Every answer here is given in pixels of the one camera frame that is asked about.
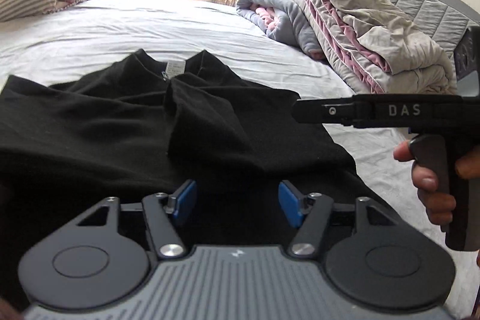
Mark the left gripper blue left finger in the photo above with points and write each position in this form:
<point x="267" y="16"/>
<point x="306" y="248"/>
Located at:
<point x="163" y="213"/>

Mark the grey padded headboard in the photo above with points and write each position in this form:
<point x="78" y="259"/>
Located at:
<point x="455" y="27"/>

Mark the grey blue folded blanket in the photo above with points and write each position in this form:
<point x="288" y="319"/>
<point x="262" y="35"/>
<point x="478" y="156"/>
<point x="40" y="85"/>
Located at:
<point x="284" y="22"/>

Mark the black zip jacket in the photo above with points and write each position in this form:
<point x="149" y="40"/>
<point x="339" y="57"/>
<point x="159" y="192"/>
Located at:
<point x="130" y="131"/>

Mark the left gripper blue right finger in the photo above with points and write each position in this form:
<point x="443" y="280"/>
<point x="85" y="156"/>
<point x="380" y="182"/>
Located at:
<point x="309" y="215"/>

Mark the person right hand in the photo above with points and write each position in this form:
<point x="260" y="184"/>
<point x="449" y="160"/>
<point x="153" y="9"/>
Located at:
<point x="438" y="206"/>

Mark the beige pink folded quilt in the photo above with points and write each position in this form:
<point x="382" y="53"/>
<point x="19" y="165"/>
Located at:
<point x="376" y="48"/>

